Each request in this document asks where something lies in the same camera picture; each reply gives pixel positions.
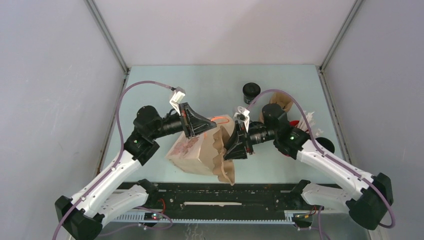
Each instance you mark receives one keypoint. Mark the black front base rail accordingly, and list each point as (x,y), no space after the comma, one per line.
(244,202)

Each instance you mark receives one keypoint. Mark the paper bag orange handles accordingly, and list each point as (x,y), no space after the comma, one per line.
(195,155)

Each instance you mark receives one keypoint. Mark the dark takeout coffee cup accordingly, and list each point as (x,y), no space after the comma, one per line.
(247,99)

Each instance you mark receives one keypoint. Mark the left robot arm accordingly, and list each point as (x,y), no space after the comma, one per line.
(87,212)

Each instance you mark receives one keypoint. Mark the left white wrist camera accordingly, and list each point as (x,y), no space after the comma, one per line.
(176,97)

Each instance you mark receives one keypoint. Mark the red straw holder cup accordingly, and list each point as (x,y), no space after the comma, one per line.
(294,123)

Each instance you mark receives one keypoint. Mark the aluminium frame rail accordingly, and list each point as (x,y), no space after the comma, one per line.
(107,35)

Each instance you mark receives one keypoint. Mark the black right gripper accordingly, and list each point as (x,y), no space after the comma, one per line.
(237,142)

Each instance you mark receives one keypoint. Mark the black coffee cup lid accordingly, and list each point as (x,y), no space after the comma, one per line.
(251,90)

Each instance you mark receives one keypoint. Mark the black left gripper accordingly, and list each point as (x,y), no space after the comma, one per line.
(193,122)

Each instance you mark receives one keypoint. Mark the brown pulp cup carrier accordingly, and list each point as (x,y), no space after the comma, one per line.
(281,99)

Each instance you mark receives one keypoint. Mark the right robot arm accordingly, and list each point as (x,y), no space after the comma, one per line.
(365,197)

